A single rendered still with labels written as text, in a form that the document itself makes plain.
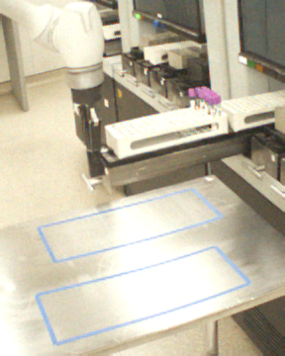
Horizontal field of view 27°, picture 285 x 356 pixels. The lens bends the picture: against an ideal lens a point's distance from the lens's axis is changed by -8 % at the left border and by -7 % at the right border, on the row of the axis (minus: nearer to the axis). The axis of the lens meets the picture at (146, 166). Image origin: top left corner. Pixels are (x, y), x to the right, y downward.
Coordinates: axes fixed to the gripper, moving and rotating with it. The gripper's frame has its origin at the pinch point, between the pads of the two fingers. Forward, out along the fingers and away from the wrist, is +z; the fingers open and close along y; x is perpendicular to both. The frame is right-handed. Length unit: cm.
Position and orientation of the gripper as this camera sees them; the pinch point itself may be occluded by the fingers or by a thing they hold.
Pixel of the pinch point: (94, 162)
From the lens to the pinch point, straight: 153.2
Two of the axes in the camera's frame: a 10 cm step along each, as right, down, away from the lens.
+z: 0.8, 9.0, 4.3
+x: -9.3, 2.3, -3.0
